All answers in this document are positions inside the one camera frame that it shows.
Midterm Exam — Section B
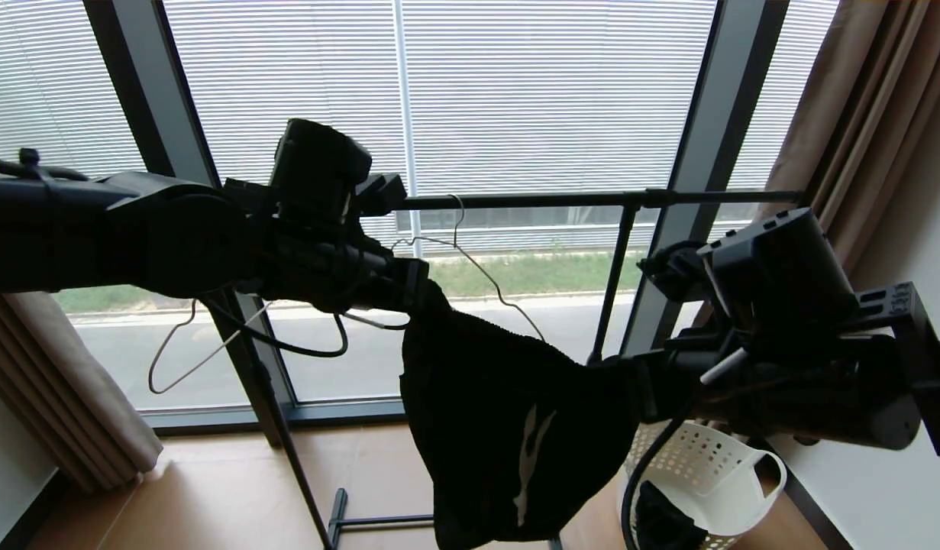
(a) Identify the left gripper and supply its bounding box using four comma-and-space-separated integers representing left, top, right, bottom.
263, 229, 432, 314

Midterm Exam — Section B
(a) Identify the black garment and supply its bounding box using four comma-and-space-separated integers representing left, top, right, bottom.
399, 279, 654, 550

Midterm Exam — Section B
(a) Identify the white laundry basket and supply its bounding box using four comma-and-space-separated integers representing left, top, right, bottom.
619, 419, 789, 550

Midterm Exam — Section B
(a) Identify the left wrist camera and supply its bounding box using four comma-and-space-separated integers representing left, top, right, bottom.
354, 173, 408, 218

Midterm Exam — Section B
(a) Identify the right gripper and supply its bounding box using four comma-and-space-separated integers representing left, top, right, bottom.
645, 328, 753, 421

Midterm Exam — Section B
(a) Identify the black clothes rack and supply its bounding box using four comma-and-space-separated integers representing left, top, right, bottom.
210, 187, 806, 550

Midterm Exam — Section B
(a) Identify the pink clothes hanger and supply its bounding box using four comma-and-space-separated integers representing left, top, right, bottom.
147, 296, 276, 396
340, 193, 548, 345

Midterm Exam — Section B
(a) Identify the heap of clothes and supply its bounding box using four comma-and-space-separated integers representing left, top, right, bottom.
636, 480, 709, 550

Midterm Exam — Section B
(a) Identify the brown curtain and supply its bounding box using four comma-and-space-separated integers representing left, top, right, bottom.
0, 290, 165, 493
756, 0, 940, 276

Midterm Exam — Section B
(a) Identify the window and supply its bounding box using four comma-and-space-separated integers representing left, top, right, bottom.
0, 0, 841, 429

